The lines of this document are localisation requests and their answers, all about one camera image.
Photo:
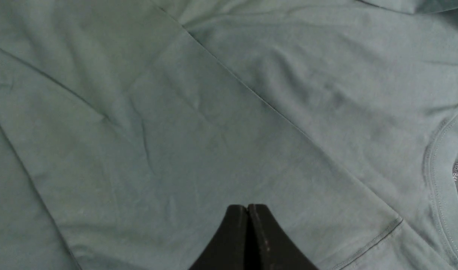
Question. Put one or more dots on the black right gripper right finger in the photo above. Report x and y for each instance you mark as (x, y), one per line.
(276, 250)

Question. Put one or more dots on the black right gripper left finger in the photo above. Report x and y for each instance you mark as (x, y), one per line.
(226, 249)

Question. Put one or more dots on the green long-sleeve top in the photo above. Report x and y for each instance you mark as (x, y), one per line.
(127, 127)

